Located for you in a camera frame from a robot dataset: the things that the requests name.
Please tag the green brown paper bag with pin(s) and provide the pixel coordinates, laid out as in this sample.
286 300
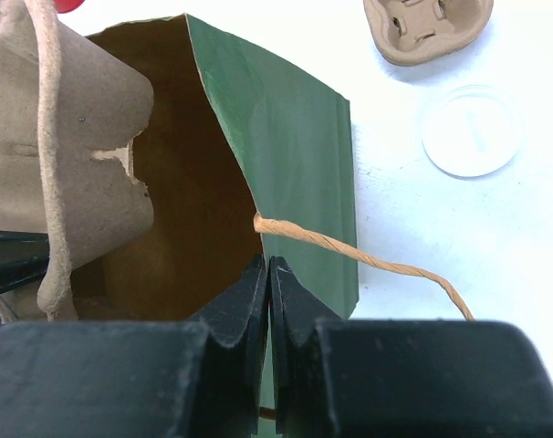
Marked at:
291 138

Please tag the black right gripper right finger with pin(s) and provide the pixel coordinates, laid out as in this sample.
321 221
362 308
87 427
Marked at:
400 378

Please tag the brown pulp cup carrier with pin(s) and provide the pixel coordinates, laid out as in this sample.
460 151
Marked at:
69 112

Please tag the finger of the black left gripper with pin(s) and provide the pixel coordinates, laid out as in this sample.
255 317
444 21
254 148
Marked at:
24 259

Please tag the red straw holder cup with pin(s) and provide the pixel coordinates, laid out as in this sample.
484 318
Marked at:
67 6

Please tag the flat white plastic lid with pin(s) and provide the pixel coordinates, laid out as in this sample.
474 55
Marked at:
472 131

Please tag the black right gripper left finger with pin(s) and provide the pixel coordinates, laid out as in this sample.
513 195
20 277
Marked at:
196 378

